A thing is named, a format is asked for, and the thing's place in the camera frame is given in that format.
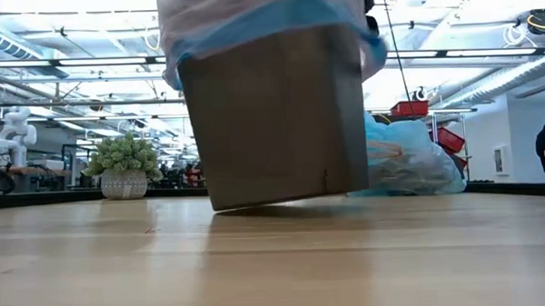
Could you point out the green crumpled object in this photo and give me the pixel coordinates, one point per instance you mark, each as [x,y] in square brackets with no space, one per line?
[123,167]

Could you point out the metal storage rack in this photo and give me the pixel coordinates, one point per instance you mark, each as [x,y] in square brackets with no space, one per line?
[463,119]

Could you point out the grey plastic trash bin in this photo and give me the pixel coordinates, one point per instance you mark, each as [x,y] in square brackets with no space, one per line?
[271,126]

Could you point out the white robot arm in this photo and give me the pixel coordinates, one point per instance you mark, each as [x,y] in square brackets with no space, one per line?
[15,134]

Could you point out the wooden workbench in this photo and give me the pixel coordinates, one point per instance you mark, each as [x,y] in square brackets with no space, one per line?
[37,171]

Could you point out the tilted red plastic crate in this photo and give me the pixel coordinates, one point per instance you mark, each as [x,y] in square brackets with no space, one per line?
[451,140]

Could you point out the black aluminium table frame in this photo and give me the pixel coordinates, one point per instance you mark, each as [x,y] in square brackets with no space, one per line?
[42,198]

